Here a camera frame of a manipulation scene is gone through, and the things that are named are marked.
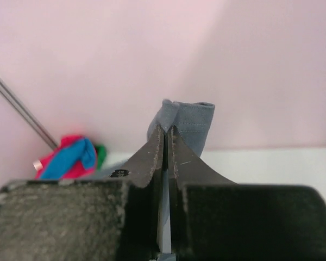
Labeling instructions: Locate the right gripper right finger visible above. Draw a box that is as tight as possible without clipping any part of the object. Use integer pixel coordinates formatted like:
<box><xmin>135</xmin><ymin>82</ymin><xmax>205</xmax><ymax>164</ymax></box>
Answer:
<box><xmin>167</xmin><ymin>126</ymin><xmax>326</xmax><ymax>260</ymax></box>

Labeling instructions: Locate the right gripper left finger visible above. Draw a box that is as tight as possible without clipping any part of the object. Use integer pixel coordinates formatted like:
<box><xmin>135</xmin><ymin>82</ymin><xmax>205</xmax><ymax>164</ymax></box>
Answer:
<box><xmin>0</xmin><ymin>126</ymin><xmax>163</xmax><ymax>260</ymax></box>

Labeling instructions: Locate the grey t shirt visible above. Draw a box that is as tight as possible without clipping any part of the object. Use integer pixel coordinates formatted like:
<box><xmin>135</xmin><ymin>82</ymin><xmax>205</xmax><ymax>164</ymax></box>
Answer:
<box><xmin>147</xmin><ymin>100</ymin><xmax>215</xmax><ymax>260</ymax></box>

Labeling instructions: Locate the pink t shirt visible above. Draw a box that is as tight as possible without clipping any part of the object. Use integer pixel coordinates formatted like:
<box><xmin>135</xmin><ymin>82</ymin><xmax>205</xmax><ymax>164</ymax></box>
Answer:
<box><xmin>34</xmin><ymin>135</ymin><xmax>96</xmax><ymax>180</ymax></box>

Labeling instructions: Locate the green plastic bin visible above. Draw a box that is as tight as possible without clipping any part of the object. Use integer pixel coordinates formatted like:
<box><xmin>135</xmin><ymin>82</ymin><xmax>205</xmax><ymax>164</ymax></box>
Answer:
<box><xmin>94</xmin><ymin>144</ymin><xmax>107</xmax><ymax>170</ymax></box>

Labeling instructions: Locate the blue t shirt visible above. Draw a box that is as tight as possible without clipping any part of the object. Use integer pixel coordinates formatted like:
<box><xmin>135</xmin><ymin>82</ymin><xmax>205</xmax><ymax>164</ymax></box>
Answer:
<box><xmin>40</xmin><ymin>138</ymin><xmax>96</xmax><ymax>179</ymax></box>

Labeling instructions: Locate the left aluminium corner post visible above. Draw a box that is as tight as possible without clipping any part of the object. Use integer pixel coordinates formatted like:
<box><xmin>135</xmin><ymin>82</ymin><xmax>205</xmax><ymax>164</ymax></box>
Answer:
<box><xmin>0</xmin><ymin>77</ymin><xmax>58</xmax><ymax>149</ymax></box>

